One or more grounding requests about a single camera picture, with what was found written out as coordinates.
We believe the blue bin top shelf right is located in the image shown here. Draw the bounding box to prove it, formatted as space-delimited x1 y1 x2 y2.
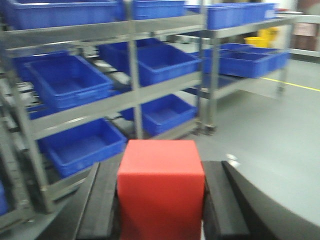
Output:
131 0 186 20

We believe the blue bin rack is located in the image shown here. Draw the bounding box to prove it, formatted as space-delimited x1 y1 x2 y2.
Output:
218 43 290 79
186 2 278 31

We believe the steel shelving rack near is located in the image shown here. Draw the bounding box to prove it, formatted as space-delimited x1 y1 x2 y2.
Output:
0 0 218 235

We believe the steel shelving rack far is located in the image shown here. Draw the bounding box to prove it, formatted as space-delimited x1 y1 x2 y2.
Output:
189 4 301 101

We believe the blue bin lower shelf right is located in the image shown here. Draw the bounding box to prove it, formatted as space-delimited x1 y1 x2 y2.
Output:
119 93 198 137

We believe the blue bin far rack top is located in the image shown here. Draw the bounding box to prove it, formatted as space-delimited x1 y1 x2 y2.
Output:
186 2 278 31

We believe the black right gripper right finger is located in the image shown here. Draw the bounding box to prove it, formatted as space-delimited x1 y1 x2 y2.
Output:
202 161 320 240

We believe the blue bin lower shelf left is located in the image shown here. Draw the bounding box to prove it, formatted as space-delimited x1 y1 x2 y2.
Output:
38 118 127 178

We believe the blue bin far rack middle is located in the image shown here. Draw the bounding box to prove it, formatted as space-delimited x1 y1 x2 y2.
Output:
218 43 290 79

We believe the yellow mop bucket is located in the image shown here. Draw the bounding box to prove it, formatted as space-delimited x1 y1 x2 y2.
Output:
244 27 279 48

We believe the blue bin top shelf left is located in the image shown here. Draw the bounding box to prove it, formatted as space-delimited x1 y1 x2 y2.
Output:
0 0 118 30

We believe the blue bin middle shelf left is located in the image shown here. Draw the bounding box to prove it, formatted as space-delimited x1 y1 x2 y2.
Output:
24 55 113 111

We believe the blue bin shelf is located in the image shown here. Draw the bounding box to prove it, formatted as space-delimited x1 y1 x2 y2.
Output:
97 38 200 87
38 118 127 178
0 0 118 30
119 93 198 137
24 55 113 111
131 0 186 20

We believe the steel shelving rack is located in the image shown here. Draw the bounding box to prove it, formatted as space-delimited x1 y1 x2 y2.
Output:
189 4 301 101
0 0 218 235

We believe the blue bin middle shelf right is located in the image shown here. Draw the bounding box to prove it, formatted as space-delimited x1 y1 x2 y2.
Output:
97 38 200 87

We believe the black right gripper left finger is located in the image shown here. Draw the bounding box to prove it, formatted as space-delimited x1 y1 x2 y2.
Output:
47 161 120 240

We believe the red cube block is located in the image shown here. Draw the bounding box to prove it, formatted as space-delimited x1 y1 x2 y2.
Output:
117 139 205 240

